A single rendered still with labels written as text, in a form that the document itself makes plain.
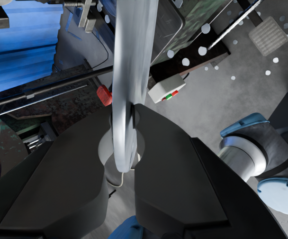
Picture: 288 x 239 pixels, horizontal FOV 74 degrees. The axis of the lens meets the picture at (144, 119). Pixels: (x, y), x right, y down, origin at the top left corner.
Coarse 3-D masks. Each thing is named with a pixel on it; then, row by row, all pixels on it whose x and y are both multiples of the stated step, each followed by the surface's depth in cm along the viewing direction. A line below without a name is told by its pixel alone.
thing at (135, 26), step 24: (120, 0) 8; (144, 0) 11; (120, 24) 8; (144, 24) 13; (120, 48) 8; (144, 48) 24; (120, 72) 9; (144, 72) 27; (120, 96) 9; (144, 96) 31; (120, 120) 10; (120, 144) 12; (120, 168) 15
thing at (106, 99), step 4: (100, 88) 66; (104, 88) 65; (100, 92) 67; (104, 92) 66; (108, 92) 66; (100, 96) 69; (104, 96) 67; (108, 96) 65; (104, 100) 68; (108, 100) 66; (104, 104) 69; (108, 104) 68
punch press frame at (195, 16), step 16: (192, 0) 45; (208, 0) 47; (224, 0) 53; (256, 0) 74; (192, 16) 49; (208, 16) 56; (240, 16) 79; (192, 32) 60; (224, 32) 86; (176, 48) 65; (208, 48) 94
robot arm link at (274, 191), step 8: (280, 168) 45; (256, 176) 50; (264, 176) 48; (272, 176) 46; (280, 176) 45; (264, 184) 47; (272, 184) 45; (280, 184) 44; (264, 192) 48; (272, 192) 47; (280, 192) 45; (264, 200) 49; (272, 200) 48; (280, 200) 46; (272, 208) 49; (280, 208) 48
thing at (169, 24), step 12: (108, 0) 44; (168, 0) 35; (108, 12) 46; (168, 12) 36; (156, 24) 38; (168, 24) 37; (180, 24) 35; (156, 36) 39; (168, 36) 38; (156, 48) 41
